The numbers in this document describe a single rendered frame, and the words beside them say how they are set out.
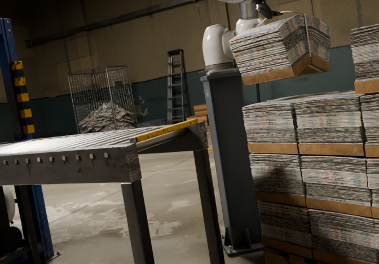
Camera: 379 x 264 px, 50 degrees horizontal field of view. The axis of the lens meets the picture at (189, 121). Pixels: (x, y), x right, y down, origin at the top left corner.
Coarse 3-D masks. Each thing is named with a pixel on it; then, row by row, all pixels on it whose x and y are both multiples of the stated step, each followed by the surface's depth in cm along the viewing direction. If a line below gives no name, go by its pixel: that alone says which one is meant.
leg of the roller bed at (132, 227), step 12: (132, 192) 131; (132, 204) 132; (144, 204) 135; (132, 216) 133; (144, 216) 135; (132, 228) 133; (144, 228) 134; (132, 240) 134; (144, 240) 133; (144, 252) 133
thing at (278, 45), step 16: (256, 32) 179; (272, 32) 171; (288, 32) 173; (240, 48) 186; (256, 48) 181; (272, 48) 176; (288, 48) 173; (304, 48) 182; (240, 64) 192; (256, 64) 186; (272, 64) 180; (288, 64) 174
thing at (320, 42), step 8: (312, 16) 186; (312, 24) 186; (320, 24) 190; (312, 32) 186; (320, 32) 190; (328, 32) 195; (312, 40) 186; (320, 40) 190; (328, 40) 194; (312, 48) 186; (320, 48) 190; (328, 48) 194; (320, 56) 189; (328, 56) 194; (312, 64) 186; (304, 72) 196; (312, 72) 195; (320, 72) 195
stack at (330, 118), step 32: (288, 96) 211; (320, 96) 175; (352, 96) 149; (256, 128) 188; (288, 128) 174; (320, 128) 162; (352, 128) 151; (256, 160) 191; (288, 160) 177; (320, 160) 164; (352, 160) 153; (288, 192) 180; (320, 192) 167; (352, 192) 156; (288, 224) 184; (320, 224) 170; (352, 224) 158; (288, 256) 188; (352, 256) 160
